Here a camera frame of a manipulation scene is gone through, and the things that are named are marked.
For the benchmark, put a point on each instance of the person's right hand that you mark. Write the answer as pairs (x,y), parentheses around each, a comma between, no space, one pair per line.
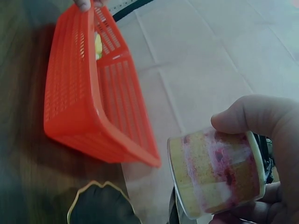
(285,130)

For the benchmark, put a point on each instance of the yellow green item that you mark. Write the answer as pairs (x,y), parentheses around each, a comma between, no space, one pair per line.
(98,45)

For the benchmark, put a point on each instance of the orange plastic basket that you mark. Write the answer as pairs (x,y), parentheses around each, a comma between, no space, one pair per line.
(74,88)

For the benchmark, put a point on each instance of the black gold-rimmed plate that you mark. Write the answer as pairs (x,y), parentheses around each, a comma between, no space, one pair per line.
(100,205)

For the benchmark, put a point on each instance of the cake print paper cup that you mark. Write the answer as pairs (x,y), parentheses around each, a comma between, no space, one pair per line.
(210,168)

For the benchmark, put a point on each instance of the person's left hand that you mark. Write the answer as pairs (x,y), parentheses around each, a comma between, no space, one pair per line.
(83,4)

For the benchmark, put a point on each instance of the person's left fingers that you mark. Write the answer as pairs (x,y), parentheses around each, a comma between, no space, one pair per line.
(83,5)

